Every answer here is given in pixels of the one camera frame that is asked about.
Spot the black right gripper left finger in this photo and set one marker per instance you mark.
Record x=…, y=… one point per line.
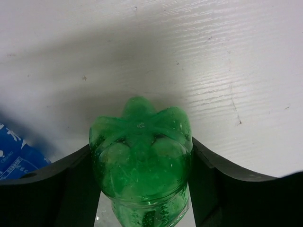
x=63, y=194

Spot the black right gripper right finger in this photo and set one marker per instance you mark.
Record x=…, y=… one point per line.
x=224, y=194

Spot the blue label water bottle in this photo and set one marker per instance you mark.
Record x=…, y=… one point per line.
x=20, y=149

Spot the green plastic bottle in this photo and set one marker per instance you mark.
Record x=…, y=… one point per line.
x=142, y=161

